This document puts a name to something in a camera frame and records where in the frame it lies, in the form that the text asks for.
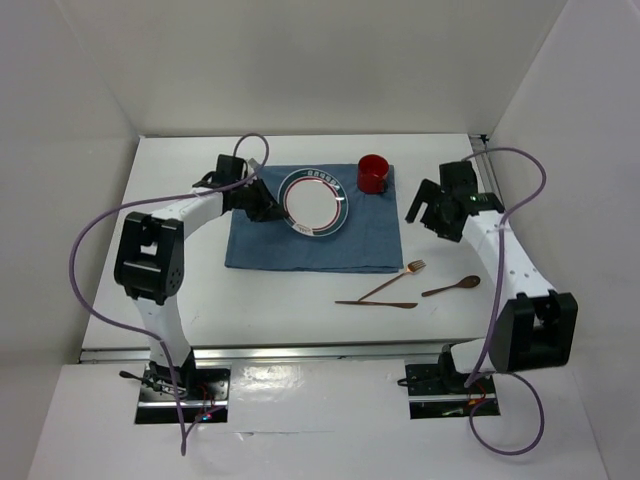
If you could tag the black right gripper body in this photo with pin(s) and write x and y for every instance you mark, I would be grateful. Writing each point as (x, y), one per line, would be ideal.
(434, 218)

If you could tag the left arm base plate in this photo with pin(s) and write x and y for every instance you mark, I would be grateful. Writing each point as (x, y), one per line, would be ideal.
(205, 402)

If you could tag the copper knife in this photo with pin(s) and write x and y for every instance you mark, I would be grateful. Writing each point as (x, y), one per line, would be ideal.
(400, 305)

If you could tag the white plate green red rim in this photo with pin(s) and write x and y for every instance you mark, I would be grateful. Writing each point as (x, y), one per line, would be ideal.
(315, 201)

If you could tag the blue cloth napkin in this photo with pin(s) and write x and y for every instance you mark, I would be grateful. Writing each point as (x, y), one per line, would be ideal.
(368, 240)

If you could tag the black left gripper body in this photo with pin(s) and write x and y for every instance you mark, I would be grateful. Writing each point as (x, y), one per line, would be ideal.
(252, 198)

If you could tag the aluminium front table rail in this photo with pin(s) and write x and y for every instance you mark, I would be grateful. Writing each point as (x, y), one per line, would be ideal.
(298, 353)

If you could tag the aluminium right side rail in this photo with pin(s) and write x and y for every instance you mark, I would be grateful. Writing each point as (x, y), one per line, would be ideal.
(479, 143)

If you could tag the red mug black handle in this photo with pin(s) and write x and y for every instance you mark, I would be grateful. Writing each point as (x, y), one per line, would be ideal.
(372, 174)

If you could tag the copper spoon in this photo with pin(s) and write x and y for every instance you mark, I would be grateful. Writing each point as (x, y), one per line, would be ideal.
(468, 282)

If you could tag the copper fork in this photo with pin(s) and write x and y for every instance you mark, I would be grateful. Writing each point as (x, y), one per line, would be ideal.
(412, 268)

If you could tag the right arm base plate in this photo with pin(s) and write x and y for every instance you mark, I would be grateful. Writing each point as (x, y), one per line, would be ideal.
(430, 396)

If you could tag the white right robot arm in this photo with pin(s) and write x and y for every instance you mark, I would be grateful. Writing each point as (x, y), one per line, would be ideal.
(532, 325)

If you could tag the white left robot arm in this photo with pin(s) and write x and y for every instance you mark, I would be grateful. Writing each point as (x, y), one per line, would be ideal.
(151, 256)

